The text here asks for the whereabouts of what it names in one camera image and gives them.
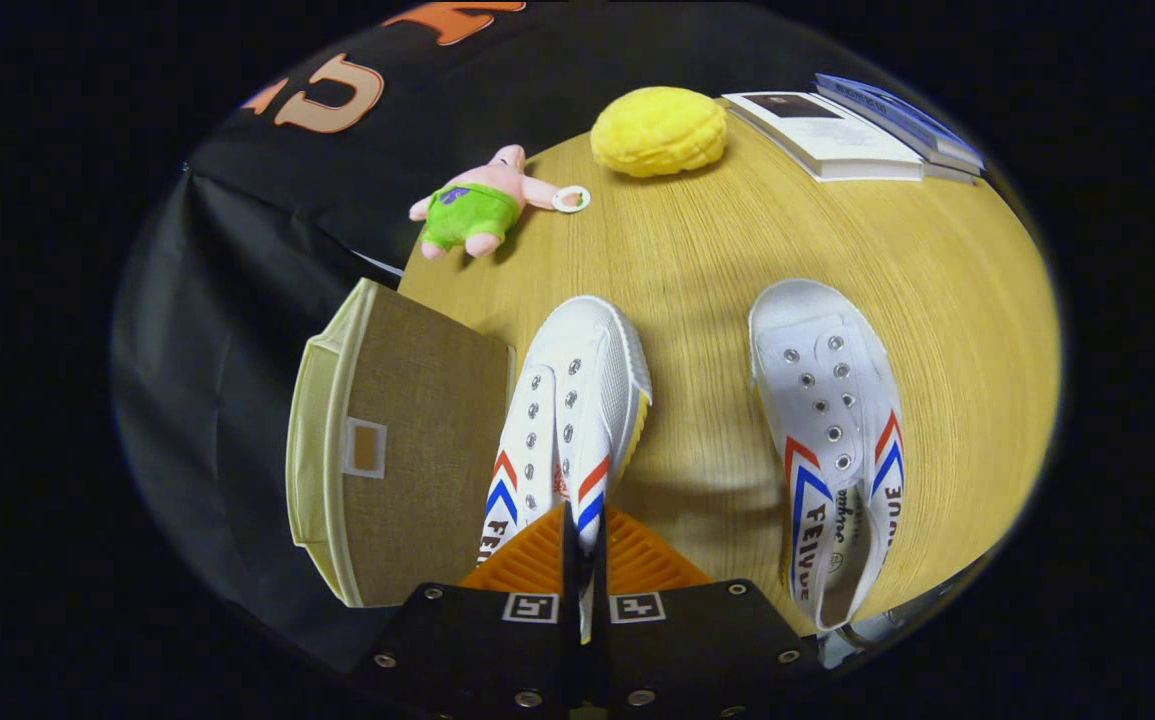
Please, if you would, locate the blue book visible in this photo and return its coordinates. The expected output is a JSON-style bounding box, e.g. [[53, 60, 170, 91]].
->
[[814, 73, 986, 173]]

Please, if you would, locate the yellow bread plush toy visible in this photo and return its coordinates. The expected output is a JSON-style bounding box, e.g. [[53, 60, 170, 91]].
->
[[590, 86, 728, 179]]

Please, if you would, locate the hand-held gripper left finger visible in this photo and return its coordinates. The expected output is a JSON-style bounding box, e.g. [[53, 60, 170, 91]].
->
[[352, 502, 583, 720]]

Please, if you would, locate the white striped canvas shoe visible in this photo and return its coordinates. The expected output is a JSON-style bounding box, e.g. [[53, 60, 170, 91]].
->
[[748, 278, 906, 633], [477, 295, 654, 646]]

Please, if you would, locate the pink starfish plush toy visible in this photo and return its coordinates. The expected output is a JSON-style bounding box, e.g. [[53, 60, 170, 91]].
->
[[409, 144, 592, 261]]

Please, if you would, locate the brown fabric storage box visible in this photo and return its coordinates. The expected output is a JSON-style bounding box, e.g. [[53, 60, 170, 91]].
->
[[285, 278, 518, 609]]

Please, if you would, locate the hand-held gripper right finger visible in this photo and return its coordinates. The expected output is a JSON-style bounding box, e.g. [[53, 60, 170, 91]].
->
[[592, 505, 826, 720]]

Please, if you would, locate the white book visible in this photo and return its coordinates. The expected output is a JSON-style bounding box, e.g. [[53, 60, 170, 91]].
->
[[722, 92, 978, 183]]

